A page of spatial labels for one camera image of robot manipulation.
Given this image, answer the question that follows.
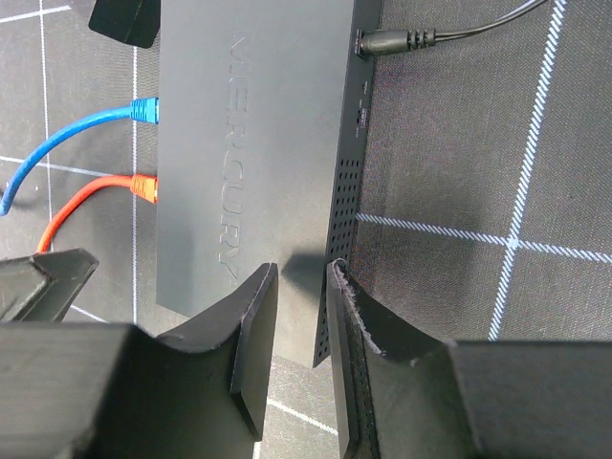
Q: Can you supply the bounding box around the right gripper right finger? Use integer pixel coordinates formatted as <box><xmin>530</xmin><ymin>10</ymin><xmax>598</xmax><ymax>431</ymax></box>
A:
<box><xmin>326</xmin><ymin>259</ymin><xmax>611</xmax><ymax>458</ymax></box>

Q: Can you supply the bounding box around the black power cord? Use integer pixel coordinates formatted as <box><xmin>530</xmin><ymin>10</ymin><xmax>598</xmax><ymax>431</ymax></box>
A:
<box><xmin>356</xmin><ymin>0</ymin><xmax>549</xmax><ymax>55</ymax></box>

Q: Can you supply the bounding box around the blue ethernet cable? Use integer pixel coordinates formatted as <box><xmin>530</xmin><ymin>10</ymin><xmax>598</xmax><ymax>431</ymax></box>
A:
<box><xmin>0</xmin><ymin>97</ymin><xmax>160</xmax><ymax>217</ymax></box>

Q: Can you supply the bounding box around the black grid mat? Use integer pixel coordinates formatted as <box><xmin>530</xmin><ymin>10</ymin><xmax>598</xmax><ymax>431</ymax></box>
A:
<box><xmin>1</xmin><ymin>1</ymin><xmax>611</xmax><ymax>458</ymax></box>

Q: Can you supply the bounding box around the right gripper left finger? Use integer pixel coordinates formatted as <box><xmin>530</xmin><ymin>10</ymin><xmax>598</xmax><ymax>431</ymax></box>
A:
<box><xmin>1</xmin><ymin>263</ymin><xmax>278</xmax><ymax>458</ymax></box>

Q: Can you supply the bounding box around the black network switch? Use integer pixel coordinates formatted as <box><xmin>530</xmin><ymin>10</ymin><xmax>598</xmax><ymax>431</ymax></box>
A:
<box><xmin>156</xmin><ymin>1</ymin><xmax>381</xmax><ymax>367</ymax></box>

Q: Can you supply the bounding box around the black power adapter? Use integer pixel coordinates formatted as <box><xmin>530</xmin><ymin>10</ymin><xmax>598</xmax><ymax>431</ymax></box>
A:
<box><xmin>88</xmin><ymin>0</ymin><xmax>161</xmax><ymax>49</ymax></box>

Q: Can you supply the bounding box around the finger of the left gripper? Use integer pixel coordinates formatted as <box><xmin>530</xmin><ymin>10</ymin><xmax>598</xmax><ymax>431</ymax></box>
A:
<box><xmin>1</xmin><ymin>249</ymin><xmax>98</xmax><ymax>321</ymax></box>

